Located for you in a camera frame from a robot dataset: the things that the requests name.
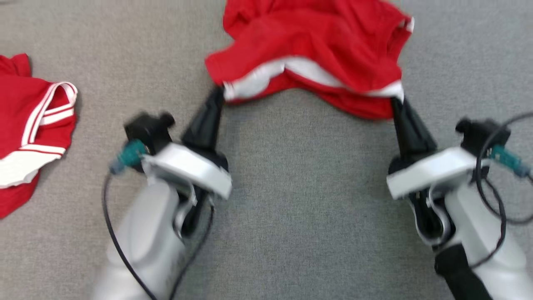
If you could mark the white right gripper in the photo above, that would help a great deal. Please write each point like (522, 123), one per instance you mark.
(437, 171)

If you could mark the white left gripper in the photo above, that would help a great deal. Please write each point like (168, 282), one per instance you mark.
(187, 168)

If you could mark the red shorts with white band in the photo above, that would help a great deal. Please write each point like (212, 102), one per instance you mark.
(316, 37)

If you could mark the red jersey with white trim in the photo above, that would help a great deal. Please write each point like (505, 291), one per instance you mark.
(21, 112)

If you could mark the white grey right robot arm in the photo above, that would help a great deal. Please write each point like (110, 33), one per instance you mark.
(479, 225)

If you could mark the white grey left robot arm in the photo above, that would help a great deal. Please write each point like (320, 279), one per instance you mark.
(145, 233)

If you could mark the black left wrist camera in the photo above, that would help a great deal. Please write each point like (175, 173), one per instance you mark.
(148, 131)

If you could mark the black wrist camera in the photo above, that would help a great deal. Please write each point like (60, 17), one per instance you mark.
(479, 133)
(148, 131)

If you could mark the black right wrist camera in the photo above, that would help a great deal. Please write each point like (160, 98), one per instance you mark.
(479, 133)

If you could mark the teal left camera connector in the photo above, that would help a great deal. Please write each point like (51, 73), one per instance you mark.
(129, 155)

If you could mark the teal camera connector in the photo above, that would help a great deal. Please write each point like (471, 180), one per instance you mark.
(508, 160)
(129, 155)

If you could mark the teal right camera connector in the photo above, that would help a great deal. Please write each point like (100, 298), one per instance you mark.
(508, 160)

